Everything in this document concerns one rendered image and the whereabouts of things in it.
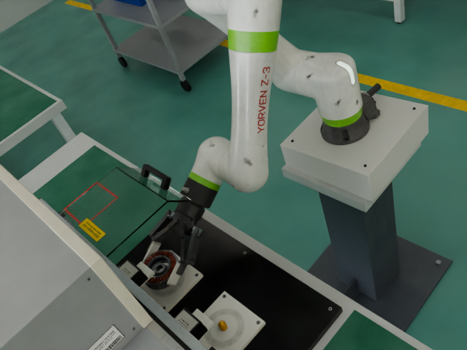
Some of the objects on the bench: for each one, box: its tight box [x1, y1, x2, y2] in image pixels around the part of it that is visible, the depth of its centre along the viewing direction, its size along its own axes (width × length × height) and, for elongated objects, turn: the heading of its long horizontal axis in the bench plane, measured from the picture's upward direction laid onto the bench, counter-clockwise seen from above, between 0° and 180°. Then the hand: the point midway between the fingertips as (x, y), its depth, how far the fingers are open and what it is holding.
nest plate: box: [140, 250, 204, 313], centre depth 136 cm, size 15×15×1 cm
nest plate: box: [199, 291, 265, 350], centre depth 121 cm, size 15×15×1 cm
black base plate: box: [115, 209, 343, 350], centre depth 129 cm, size 47×64×2 cm
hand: (160, 268), depth 133 cm, fingers closed on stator, 11 cm apart
